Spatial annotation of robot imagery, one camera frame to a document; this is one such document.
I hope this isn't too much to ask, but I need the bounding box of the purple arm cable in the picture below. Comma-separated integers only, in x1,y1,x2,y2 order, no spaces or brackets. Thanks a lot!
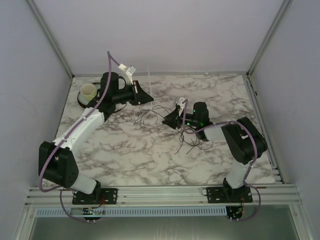
38,51,121,223
181,98,262,223

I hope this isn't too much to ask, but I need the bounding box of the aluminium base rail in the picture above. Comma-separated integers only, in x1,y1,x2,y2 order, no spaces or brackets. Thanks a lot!
24,184,302,207

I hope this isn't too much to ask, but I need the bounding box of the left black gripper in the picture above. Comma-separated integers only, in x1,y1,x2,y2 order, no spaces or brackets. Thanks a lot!
112,80,154,106

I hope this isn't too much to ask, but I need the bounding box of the yellow-green mug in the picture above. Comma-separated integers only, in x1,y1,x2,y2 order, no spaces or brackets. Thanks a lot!
80,83,97,102

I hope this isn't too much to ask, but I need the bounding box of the blue slotted cable duct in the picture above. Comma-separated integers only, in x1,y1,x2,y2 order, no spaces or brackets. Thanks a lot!
36,206,227,218

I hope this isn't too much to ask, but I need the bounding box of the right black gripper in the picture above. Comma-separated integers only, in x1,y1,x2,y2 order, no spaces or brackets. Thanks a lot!
161,107,199,130

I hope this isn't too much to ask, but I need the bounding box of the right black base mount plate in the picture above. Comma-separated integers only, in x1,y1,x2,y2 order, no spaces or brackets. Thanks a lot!
206,186,253,204

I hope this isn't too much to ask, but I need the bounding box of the black thin wire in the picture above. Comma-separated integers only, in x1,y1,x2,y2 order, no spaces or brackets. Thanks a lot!
133,104,215,156

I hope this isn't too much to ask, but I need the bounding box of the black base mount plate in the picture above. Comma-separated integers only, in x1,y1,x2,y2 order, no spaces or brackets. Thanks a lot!
72,187,119,205
206,186,253,204

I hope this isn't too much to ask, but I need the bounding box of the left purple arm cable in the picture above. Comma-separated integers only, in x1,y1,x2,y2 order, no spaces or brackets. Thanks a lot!
38,51,121,223

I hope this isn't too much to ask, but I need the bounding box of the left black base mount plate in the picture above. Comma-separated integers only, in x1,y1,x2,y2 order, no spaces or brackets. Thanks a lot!
72,187,119,205

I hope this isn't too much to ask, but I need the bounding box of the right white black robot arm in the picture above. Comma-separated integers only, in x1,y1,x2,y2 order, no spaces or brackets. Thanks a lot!
162,97,268,203

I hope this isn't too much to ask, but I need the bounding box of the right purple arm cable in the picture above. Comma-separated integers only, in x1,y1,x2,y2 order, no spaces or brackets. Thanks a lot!
181,98,262,223

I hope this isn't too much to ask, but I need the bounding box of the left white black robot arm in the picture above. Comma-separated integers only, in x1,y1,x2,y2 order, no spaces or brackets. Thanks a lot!
38,72,154,197

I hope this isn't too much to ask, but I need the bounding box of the translucent white zip tie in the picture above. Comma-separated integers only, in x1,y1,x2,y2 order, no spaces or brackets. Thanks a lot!
147,65,153,112

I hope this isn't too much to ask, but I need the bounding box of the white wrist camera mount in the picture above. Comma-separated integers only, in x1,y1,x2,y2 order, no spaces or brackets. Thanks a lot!
175,97,188,112
117,63,136,85

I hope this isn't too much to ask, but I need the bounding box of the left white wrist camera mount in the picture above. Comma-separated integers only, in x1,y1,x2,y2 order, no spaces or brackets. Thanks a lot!
117,63,136,85

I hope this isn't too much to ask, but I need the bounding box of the right aluminium frame post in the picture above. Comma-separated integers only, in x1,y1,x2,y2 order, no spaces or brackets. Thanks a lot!
246,0,294,78

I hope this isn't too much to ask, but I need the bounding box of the white plate with dark rim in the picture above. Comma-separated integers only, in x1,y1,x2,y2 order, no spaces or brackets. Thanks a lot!
77,82,100,108

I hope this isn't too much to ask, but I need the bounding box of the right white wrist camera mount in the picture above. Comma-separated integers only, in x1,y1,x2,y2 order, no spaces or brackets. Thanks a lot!
175,97,188,112

